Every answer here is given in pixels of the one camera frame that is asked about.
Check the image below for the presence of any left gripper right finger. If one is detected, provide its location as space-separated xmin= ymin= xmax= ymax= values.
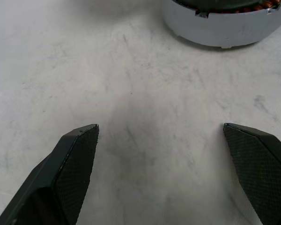
xmin=223 ymin=122 xmax=281 ymax=225

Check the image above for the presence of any motor stator with copper windings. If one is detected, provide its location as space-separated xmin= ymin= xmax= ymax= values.
xmin=163 ymin=0 xmax=281 ymax=49

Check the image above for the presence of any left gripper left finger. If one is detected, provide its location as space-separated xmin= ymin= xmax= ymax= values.
xmin=0 ymin=123 xmax=100 ymax=225

